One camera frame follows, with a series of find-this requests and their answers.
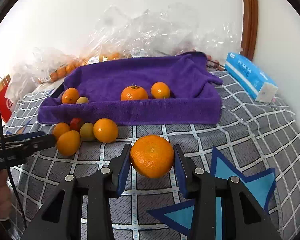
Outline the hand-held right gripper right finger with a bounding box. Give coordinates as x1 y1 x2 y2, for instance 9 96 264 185
174 144 282 240

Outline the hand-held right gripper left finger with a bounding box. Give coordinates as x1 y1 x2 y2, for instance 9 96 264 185
20 144 133 240

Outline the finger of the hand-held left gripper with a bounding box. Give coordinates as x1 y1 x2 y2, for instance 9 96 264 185
0 134 57 159
0 131 46 144

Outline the orange mandarin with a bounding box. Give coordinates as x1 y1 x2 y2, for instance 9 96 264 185
151 82 171 99
56 130 81 156
52 122 70 140
130 135 175 179
62 87 80 104
93 118 119 143

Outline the red jujube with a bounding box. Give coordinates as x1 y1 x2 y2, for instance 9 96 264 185
69 118 85 132

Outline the black tray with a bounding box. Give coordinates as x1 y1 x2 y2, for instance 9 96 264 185
51 82 65 98

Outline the purple towel-lined tray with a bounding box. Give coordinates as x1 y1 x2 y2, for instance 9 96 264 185
37 51 224 126

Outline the mandarin with green stem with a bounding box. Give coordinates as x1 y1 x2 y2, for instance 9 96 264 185
121 84 149 101

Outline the person's left hand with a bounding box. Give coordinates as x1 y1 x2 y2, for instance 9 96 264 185
0 172 12 220

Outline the red paper bag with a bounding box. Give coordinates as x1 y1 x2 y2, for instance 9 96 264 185
0 74 16 123

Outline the white plastic bag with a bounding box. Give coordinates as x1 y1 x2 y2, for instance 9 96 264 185
5 74 38 98

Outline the pale printed mat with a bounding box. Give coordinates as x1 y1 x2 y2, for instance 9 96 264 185
36 83 63 94

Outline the grey checkered bed sheet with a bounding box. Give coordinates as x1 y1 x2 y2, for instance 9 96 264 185
2 70 300 240

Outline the labelled clear bag of mandarins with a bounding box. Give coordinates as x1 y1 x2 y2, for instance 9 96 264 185
87 51 133 63

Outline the clear bag of red jujubes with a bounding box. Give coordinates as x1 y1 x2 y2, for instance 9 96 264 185
194 49 226 70

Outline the blue tissue pack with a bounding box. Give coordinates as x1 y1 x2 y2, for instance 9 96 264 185
224 52 278 103

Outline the crumpled clear plastic bag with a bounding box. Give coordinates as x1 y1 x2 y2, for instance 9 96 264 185
90 2 241 57

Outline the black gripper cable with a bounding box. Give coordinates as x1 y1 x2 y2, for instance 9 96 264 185
0 96 28 232

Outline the brown wooden door frame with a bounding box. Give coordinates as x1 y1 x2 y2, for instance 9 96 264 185
241 0 258 62

